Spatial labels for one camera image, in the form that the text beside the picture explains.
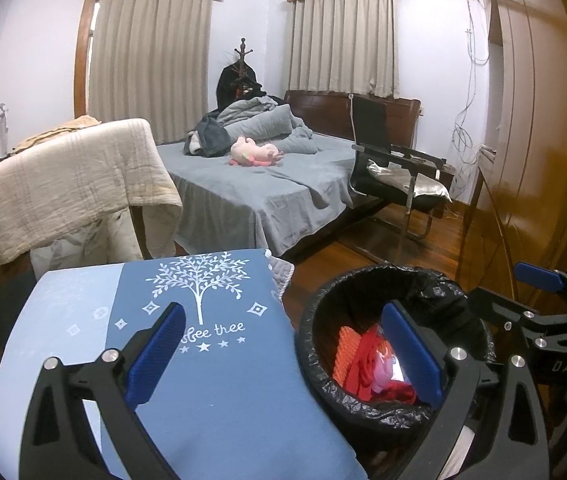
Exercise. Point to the black office chair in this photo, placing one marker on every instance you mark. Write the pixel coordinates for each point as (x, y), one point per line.
(371, 120)

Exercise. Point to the trash bin with black bag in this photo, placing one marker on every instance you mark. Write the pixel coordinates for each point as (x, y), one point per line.
(328, 310)

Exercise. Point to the pink plush toy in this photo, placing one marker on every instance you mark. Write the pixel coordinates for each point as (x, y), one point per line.
(251, 151)

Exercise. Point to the pink printed wrapper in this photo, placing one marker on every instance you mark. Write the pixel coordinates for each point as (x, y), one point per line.
(386, 365)

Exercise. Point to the orange foam net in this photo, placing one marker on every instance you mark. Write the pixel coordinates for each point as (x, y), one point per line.
(346, 355)

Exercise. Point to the wooden coat rack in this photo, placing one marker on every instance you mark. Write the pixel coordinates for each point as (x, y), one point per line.
(243, 52)

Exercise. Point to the grey quilted mat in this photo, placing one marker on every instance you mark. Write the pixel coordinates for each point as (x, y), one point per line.
(281, 275)

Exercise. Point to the blue tree print tablecloth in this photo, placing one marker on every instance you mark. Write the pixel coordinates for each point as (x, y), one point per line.
(243, 395)

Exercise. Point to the wooden wardrobe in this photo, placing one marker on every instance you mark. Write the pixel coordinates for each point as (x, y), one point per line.
(538, 135)

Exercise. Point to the grey duvet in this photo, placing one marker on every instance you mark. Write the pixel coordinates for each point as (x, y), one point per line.
(268, 125)

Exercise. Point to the beige quilted blanket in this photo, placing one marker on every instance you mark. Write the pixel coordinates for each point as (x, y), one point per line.
(73, 175)

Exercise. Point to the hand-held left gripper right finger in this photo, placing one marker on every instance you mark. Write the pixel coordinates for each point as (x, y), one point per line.
(413, 350)

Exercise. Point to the dark grey garment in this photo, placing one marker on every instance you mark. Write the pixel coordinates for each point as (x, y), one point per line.
(213, 137)

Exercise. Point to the white wall hook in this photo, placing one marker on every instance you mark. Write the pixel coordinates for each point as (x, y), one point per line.
(2, 125)

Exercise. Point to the silver seat cushion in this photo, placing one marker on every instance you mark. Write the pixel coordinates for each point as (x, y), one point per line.
(413, 185)

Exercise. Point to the bed with grey sheet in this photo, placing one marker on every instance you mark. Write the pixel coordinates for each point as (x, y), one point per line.
(243, 190)

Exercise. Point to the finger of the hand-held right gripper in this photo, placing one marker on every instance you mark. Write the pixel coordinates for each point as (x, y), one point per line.
(538, 276)
(503, 307)

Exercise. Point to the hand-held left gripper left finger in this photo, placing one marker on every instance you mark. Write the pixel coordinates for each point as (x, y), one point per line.
(156, 355)

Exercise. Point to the narrow beige curtain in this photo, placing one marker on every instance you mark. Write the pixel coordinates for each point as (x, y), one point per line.
(343, 45)

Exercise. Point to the dark wooden headboard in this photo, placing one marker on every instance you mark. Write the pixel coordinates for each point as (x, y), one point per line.
(313, 110)

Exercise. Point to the tan folded cloth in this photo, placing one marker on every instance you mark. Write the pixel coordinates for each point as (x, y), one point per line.
(68, 127)

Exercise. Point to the wooden window frame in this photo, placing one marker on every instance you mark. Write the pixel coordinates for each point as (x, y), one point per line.
(82, 60)

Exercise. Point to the red cloth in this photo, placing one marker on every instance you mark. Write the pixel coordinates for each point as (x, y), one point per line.
(366, 365)

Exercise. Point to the grey cloth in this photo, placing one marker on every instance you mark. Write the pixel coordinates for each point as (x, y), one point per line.
(83, 250)

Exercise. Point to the wide beige curtain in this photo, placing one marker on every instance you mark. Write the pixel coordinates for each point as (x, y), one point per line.
(148, 60)

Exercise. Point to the dark wooden nightstand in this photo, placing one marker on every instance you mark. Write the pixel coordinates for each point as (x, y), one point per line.
(447, 185)

